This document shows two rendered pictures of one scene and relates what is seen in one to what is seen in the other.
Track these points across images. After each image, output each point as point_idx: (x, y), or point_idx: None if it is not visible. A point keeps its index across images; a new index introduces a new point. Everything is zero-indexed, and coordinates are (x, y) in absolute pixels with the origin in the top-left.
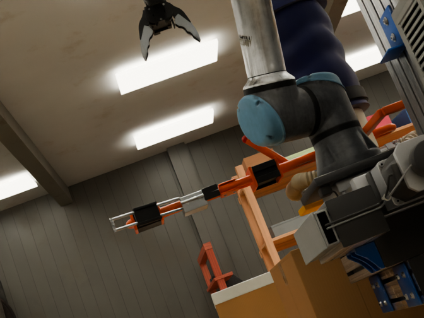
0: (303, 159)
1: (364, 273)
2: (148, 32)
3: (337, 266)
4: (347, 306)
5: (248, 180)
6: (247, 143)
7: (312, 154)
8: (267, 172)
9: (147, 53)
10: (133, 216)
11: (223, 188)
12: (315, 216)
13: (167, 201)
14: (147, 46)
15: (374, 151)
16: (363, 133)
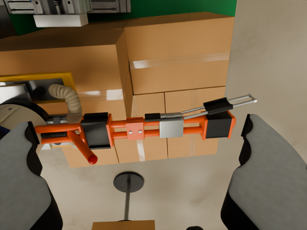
0: (56, 124)
1: None
2: (262, 190)
3: (92, 41)
4: (101, 37)
5: (114, 120)
6: (94, 154)
7: (45, 126)
8: (94, 118)
9: (250, 114)
10: (230, 116)
11: (140, 119)
12: None
13: (196, 114)
14: (255, 130)
15: None
16: None
